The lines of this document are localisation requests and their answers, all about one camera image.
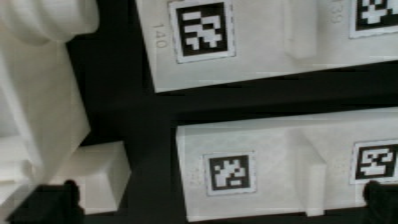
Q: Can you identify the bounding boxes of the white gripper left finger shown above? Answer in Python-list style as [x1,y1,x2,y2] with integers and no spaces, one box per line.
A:
[6,180,86,224]

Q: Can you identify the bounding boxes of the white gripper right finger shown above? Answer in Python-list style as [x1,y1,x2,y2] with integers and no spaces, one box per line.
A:
[363,181,398,224]

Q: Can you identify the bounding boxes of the white cabinet box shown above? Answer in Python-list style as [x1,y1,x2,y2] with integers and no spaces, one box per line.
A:
[0,0,132,218]

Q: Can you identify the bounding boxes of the white door panel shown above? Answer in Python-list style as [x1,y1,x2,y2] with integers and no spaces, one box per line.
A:
[135,0,398,92]
[176,107,398,222]

